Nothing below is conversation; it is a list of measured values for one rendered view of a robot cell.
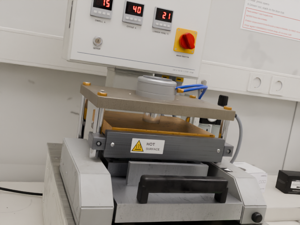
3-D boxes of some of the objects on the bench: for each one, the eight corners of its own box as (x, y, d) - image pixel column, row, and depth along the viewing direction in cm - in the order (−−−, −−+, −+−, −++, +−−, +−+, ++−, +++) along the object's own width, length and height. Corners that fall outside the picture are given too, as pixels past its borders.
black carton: (274, 187, 128) (278, 169, 127) (295, 188, 130) (299, 171, 129) (284, 193, 122) (288, 175, 121) (306, 195, 124) (310, 177, 123)
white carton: (190, 183, 118) (194, 162, 117) (239, 180, 130) (243, 161, 129) (214, 197, 108) (218, 175, 107) (264, 193, 120) (269, 172, 119)
